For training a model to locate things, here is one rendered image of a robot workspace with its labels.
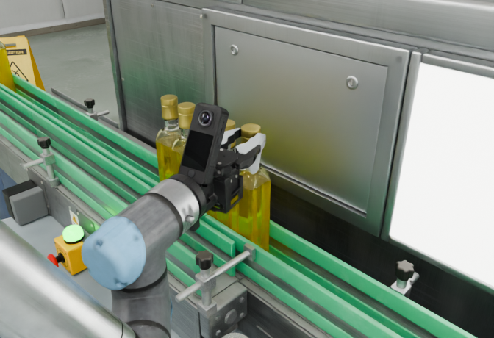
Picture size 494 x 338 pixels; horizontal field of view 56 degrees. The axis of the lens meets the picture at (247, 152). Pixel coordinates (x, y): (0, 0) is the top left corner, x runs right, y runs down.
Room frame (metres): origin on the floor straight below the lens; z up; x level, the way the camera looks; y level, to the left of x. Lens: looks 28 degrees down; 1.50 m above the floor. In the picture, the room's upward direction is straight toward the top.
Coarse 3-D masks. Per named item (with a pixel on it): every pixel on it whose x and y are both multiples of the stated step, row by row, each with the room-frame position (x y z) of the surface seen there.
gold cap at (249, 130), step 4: (244, 124) 0.73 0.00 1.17; (248, 124) 0.73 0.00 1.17; (252, 124) 0.73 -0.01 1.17; (256, 124) 0.73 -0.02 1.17; (244, 128) 0.72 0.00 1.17; (248, 128) 0.72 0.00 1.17; (252, 128) 0.72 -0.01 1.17; (256, 128) 0.72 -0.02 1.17; (260, 128) 0.72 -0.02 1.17; (244, 132) 0.71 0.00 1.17; (248, 132) 0.71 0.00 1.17; (252, 132) 0.71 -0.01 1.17; (256, 132) 0.71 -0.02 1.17; (260, 132) 0.72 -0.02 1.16; (244, 136) 0.71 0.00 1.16; (248, 136) 0.71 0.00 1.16; (252, 136) 0.71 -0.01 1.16; (244, 140) 0.71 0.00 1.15
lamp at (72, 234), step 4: (68, 228) 0.86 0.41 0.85; (72, 228) 0.86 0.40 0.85; (76, 228) 0.86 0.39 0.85; (80, 228) 0.86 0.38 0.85; (64, 232) 0.85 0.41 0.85; (68, 232) 0.85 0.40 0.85; (72, 232) 0.85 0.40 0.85; (76, 232) 0.85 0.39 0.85; (80, 232) 0.85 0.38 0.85; (64, 236) 0.84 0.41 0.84; (68, 236) 0.84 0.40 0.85; (72, 236) 0.84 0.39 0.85; (76, 236) 0.84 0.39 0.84; (80, 236) 0.85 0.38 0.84; (84, 236) 0.86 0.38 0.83; (64, 240) 0.84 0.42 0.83; (68, 240) 0.84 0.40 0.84; (72, 240) 0.84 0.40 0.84; (76, 240) 0.84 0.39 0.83; (80, 240) 0.85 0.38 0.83; (72, 244) 0.84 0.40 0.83
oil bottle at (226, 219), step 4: (220, 208) 0.73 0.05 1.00; (212, 212) 0.75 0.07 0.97; (216, 212) 0.74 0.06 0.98; (220, 212) 0.74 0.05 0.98; (228, 212) 0.73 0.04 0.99; (212, 216) 0.75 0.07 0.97; (216, 216) 0.74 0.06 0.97; (220, 216) 0.74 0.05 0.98; (224, 216) 0.73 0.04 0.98; (228, 216) 0.73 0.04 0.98; (220, 220) 0.74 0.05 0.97; (224, 220) 0.73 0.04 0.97; (228, 220) 0.72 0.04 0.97; (224, 224) 0.73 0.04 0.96; (228, 224) 0.72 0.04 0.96
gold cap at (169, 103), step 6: (162, 96) 0.89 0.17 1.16; (168, 96) 0.89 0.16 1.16; (174, 96) 0.89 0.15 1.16; (162, 102) 0.88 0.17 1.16; (168, 102) 0.87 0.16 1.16; (174, 102) 0.88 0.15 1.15; (162, 108) 0.88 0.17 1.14; (168, 108) 0.87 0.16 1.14; (174, 108) 0.88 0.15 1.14; (162, 114) 0.88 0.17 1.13; (168, 114) 0.87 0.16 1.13; (174, 114) 0.88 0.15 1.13; (168, 120) 0.87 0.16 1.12
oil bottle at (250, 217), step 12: (264, 168) 0.72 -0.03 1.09; (252, 180) 0.69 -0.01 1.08; (264, 180) 0.71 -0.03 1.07; (252, 192) 0.69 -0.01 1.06; (264, 192) 0.71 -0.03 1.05; (240, 204) 0.70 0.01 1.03; (252, 204) 0.69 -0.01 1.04; (264, 204) 0.71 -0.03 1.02; (240, 216) 0.70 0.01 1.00; (252, 216) 0.69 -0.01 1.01; (264, 216) 0.71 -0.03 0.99; (240, 228) 0.70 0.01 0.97; (252, 228) 0.69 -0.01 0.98; (264, 228) 0.71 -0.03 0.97; (252, 240) 0.69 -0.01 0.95; (264, 240) 0.71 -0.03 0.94
